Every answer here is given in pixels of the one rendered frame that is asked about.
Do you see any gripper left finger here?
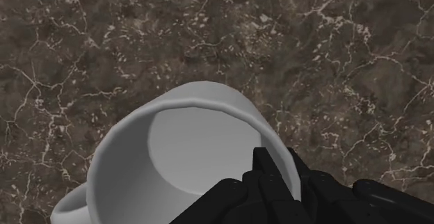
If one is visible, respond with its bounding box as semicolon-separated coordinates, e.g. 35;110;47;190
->
169;146;311;224

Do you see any white ceramic mug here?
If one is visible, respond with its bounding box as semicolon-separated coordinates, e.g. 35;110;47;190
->
49;80;302;224

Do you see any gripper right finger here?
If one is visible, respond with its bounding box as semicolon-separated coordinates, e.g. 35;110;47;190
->
287;147;434;224

